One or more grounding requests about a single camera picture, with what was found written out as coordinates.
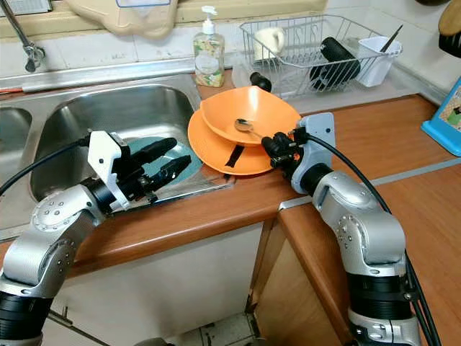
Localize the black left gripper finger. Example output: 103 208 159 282
126 137 177 165
140 155 184 192

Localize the small orange plate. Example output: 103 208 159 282
200 86 302 147

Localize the silver metal spoon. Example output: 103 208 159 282
234 119 269 139

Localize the large orange plate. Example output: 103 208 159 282
187 108 285 177

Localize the black round object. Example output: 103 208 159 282
250 72 273 93

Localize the stainless steel double sink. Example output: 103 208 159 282
0 61 237 242

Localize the cream mug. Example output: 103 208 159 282
254 27 286 62

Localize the black tumbler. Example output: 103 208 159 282
308 37 362 92

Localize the white cabinet front panel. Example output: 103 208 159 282
43 223 264 346

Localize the clear soap pump bottle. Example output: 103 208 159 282
193 6 225 89

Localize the white utensil holder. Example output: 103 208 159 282
358 36 403 88

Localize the brown wooden cabinet door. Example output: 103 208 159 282
249 216 354 346

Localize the dark thin utensil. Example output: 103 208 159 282
380 25 402 53

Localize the blue box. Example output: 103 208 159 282
421 94 461 158

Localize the chrome faucet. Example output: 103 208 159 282
0 0 44 73

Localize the white window vent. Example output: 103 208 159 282
0 0 48 15

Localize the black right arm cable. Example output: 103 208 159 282
294 128 442 346

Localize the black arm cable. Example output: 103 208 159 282
0 138 91 195
294 128 442 346

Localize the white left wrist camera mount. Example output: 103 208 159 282
86 130 132 213

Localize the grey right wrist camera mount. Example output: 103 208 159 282
292 112 336 194

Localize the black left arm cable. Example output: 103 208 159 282
0 138 91 195

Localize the silver wire dish rack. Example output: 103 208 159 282
239 14 403 93

